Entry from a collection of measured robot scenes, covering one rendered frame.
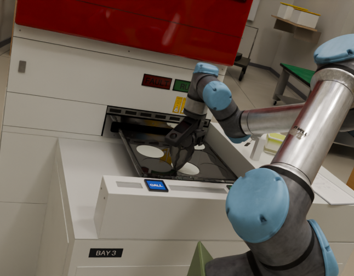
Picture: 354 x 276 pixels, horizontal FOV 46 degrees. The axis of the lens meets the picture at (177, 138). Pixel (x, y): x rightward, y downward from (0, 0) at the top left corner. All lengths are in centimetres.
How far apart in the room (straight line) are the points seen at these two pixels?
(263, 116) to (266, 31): 910
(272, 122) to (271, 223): 51
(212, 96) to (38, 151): 79
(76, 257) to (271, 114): 65
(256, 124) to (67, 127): 77
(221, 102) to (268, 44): 917
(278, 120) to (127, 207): 46
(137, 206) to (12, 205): 80
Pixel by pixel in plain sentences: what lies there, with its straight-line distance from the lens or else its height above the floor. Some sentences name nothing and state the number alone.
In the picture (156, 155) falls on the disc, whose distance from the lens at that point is 149.
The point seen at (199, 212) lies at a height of 91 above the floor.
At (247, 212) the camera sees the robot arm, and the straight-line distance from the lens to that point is 72.
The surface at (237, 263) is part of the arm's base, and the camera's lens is 85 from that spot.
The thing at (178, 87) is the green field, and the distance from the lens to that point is 169.
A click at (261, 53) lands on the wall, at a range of 1033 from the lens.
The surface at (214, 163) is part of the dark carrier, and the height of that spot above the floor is 90.
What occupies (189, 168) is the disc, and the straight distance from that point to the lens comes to 146.
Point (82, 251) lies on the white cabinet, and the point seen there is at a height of 78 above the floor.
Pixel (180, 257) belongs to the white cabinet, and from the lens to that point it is 126.
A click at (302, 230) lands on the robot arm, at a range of 77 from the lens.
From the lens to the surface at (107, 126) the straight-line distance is 166.
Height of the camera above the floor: 149
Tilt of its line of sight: 20 degrees down
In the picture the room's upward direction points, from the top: 15 degrees clockwise
